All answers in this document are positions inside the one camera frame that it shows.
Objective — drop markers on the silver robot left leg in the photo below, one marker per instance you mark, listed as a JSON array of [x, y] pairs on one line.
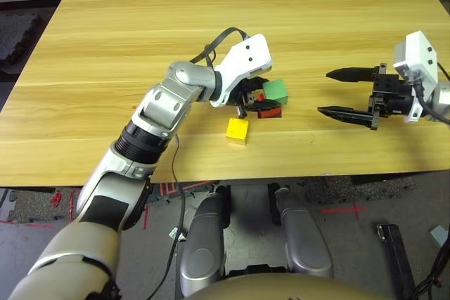
[[204, 244]]

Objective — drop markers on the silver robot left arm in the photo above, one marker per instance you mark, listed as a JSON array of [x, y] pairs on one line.
[[165, 103]]

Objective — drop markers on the black mat with red lines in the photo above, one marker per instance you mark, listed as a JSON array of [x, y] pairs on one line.
[[168, 189]]

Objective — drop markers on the black foam floor mat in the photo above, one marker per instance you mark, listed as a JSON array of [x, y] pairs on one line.
[[15, 40]]

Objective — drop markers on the speckled grey floor mat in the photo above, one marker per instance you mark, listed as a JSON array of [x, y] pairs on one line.
[[334, 191], [31, 205]]

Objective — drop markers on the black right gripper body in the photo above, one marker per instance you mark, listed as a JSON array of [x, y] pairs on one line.
[[390, 98]]

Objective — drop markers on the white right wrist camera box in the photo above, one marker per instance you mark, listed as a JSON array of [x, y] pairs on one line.
[[418, 54]]

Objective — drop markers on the black robot pelvis plate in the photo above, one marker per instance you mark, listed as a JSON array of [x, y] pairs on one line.
[[258, 269]]

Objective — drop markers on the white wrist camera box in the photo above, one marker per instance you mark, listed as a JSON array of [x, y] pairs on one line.
[[246, 57], [418, 54]]

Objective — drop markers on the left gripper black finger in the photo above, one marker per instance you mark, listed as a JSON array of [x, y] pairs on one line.
[[264, 80], [263, 104]]

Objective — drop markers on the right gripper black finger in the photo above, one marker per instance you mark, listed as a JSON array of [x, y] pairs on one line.
[[351, 74], [348, 114]]

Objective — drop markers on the small silver metal clip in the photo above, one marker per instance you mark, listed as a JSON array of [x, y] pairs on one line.
[[175, 234]]

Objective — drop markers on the red wooden block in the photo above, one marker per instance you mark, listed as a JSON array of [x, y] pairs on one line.
[[270, 113]]

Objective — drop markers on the black metal floor bar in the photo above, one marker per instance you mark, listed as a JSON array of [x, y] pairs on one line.
[[397, 261]]

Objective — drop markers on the red floor tape strip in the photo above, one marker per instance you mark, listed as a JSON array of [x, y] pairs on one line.
[[145, 219], [71, 205]]

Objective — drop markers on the silver robot leg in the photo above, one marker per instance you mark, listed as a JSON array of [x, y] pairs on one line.
[[306, 240], [204, 244]]

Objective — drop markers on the green wooden block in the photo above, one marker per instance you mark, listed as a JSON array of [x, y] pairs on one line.
[[276, 91]]

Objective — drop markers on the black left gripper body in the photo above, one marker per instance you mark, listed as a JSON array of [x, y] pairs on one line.
[[244, 94]]

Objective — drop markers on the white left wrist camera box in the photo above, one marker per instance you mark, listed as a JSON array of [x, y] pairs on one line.
[[246, 57]]

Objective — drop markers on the silver robot right leg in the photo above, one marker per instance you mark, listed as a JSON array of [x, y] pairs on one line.
[[306, 240]]

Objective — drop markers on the yellow wooden block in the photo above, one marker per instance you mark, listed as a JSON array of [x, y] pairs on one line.
[[237, 128]]

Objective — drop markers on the small red plastic piece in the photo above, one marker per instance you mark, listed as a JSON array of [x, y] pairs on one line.
[[56, 199]]

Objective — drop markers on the small grey box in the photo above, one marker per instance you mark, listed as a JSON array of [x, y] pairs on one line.
[[438, 236]]

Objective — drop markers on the tan robot torso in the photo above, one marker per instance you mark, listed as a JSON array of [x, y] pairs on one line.
[[281, 289]]

